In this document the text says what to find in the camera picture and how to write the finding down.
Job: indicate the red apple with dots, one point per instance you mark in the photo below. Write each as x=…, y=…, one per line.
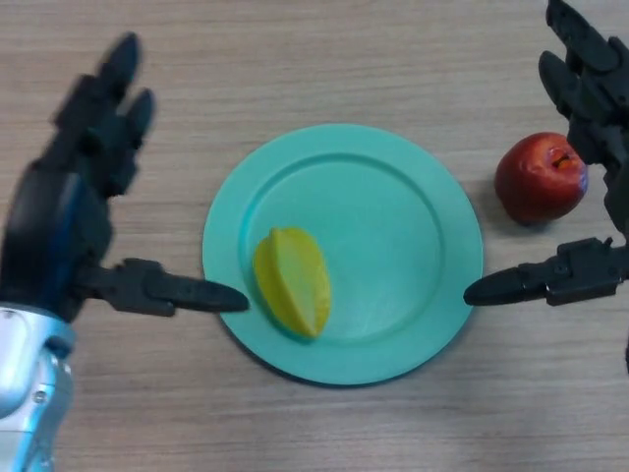
x=535, y=179

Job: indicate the yellow starfruit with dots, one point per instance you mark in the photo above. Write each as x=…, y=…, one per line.
x=295, y=280

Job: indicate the green round plate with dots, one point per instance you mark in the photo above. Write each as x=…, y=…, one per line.
x=383, y=255

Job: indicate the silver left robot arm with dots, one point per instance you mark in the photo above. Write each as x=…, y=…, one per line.
x=29, y=383

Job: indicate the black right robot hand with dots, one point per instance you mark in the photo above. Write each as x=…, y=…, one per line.
x=599, y=128

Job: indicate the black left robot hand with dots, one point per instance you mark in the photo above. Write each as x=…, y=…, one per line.
x=54, y=236

